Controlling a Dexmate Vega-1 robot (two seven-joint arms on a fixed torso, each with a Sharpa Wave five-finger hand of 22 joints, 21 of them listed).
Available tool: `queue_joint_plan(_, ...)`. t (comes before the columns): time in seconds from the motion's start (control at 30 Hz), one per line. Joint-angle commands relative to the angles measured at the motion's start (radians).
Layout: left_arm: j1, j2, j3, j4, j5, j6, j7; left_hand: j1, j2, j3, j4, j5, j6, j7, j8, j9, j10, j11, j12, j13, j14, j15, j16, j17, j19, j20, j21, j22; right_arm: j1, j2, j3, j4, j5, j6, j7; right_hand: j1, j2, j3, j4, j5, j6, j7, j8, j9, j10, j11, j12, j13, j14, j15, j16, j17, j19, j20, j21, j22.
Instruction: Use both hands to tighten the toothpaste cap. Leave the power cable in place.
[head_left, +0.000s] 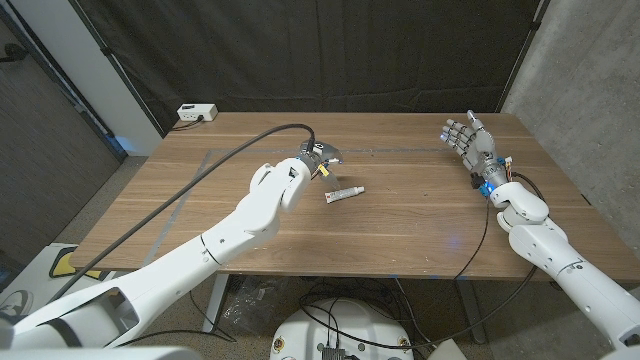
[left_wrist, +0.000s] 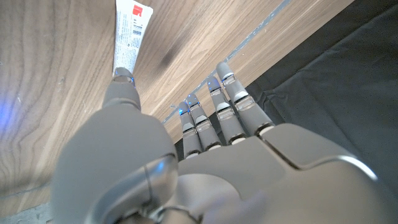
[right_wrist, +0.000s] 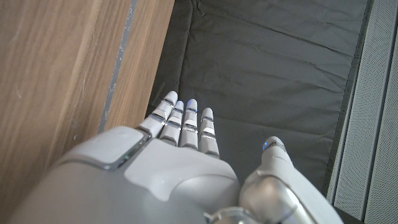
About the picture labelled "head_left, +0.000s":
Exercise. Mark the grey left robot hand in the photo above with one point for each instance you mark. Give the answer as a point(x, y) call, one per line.
point(315, 155)

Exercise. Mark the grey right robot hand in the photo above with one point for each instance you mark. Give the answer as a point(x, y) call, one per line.
point(480, 147)

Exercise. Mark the white toothpaste tube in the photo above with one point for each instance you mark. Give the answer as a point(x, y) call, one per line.
point(348, 193)

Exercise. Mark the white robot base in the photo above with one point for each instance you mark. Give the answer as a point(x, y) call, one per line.
point(345, 330)

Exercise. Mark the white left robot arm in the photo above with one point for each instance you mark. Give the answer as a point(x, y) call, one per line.
point(225, 240)

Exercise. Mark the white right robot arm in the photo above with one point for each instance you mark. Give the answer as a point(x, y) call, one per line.
point(550, 250)

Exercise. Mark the white power strip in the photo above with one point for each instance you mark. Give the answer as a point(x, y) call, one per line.
point(197, 112)

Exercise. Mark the black backdrop curtain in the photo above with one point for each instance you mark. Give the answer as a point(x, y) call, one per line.
point(325, 50)

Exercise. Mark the black backdrop stand pole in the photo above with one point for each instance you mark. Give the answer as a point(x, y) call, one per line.
point(106, 51)
point(535, 25)

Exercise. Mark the clear plastic bag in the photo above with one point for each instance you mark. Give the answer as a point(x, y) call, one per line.
point(255, 300)

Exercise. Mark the grey table leg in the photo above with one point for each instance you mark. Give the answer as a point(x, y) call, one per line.
point(472, 315)
point(217, 300)

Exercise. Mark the grey electronics module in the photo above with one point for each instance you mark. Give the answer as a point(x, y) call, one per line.
point(332, 354)

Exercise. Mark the white panel corner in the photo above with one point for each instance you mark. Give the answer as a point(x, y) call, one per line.
point(447, 351)

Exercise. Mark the white yellow floor mat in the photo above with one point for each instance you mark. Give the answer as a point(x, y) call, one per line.
point(65, 265)

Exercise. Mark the dark wood panel door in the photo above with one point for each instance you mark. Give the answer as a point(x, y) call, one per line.
point(40, 175)

